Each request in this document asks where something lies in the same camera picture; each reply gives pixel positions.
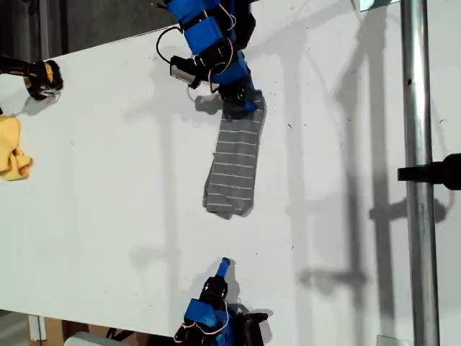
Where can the grey white-striped towel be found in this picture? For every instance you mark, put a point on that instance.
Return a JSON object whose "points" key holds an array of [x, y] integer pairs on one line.
{"points": [[234, 169]]}

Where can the white plastic box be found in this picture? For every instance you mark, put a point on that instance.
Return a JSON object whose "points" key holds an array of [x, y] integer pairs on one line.
{"points": [[84, 339]]}

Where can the brown cardboard box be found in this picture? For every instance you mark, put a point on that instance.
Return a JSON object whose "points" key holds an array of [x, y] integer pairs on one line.
{"points": [[54, 329]]}

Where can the black yellow clamp tool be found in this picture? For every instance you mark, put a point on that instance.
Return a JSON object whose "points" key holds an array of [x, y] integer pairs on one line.
{"points": [[39, 77]]}

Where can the yellow cloth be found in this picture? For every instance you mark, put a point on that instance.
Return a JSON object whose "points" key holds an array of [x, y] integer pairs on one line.
{"points": [[11, 151]]}

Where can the black camera stalk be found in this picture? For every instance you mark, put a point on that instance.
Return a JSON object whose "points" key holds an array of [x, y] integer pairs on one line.
{"points": [[201, 66]]}

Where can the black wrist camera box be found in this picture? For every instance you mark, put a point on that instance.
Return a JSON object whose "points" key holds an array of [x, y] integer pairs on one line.
{"points": [[256, 326], [183, 70]]}

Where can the steel post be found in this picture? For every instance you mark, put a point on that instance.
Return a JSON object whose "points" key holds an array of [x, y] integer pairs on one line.
{"points": [[419, 108]]}

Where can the white table leg bracket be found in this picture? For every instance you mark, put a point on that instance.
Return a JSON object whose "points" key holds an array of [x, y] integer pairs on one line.
{"points": [[36, 328]]}

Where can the black post clamp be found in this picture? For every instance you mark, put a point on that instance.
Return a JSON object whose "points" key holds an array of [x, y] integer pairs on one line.
{"points": [[432, 172]]}

